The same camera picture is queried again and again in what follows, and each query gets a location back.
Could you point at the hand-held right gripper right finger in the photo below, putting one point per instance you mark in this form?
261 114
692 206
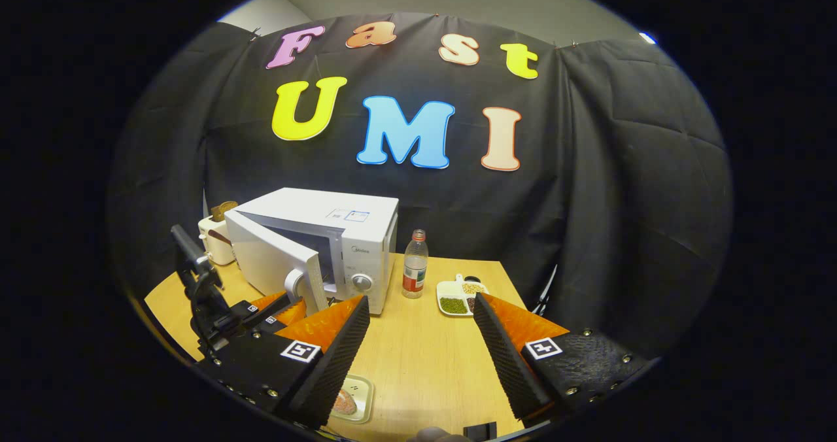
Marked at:
507 357

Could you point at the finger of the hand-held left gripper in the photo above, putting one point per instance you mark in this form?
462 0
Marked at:
252 310
291 312

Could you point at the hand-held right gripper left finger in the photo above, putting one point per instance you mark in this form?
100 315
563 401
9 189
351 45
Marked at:
340 357

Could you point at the orange breaded food piece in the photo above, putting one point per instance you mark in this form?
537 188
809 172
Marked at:
345 404

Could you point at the white microwave oven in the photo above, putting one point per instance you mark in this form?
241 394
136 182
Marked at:
268 259

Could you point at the pale green food tray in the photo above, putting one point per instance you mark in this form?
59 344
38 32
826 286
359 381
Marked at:
363 396

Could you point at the white toaster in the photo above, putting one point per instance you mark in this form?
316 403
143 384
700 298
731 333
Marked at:
212 246

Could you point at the white divided dish of beans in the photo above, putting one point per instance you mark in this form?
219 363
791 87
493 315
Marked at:
452 295

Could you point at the brown bread slice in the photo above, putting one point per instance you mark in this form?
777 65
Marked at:
223 209

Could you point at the clear bottle with red label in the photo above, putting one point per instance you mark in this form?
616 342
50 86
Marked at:
414 265

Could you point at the black backdrop cloth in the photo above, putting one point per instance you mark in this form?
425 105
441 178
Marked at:
621 200

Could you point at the small ceiling light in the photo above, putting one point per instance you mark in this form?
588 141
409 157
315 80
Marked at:
647 37

